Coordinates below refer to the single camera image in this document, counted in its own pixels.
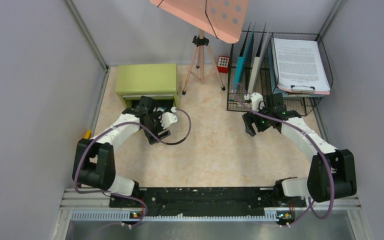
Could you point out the pink clipboard with papers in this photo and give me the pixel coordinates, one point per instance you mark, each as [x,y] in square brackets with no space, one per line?
[298,66]

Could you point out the light blue clipboard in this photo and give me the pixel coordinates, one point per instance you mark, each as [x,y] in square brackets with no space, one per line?
[275,89]

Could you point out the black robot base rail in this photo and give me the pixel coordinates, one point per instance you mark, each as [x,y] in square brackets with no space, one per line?
[206,201]

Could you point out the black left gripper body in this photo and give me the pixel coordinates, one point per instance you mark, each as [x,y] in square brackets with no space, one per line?
[155,126]

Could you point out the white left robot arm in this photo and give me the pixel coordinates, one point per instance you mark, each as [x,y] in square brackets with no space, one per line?
[94,162]

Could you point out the black wire mesh file rack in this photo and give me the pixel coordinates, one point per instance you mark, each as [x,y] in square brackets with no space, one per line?
[267,76]

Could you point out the teal file folder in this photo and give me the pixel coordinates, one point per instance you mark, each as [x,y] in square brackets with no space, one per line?
[243,57]

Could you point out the pink perforated board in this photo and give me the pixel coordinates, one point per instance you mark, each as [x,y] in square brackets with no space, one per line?
[222,19]

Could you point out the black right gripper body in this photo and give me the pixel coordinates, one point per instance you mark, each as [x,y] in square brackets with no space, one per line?
[262,122]

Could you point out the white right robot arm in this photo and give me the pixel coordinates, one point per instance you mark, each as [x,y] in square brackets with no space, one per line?
[332,173]

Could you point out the grey white file folder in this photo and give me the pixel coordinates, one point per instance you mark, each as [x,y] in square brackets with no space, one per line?
[254,60]

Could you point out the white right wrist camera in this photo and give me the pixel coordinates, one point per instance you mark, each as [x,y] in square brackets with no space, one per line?
[255,100]

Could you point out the yellow green toy block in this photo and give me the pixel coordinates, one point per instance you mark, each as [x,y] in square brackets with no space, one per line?
[87,134]

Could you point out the red white small box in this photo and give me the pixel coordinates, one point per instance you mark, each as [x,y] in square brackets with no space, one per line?
[223,64]

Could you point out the green metal drawer box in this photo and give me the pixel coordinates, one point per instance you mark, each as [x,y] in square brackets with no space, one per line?
[159,81]

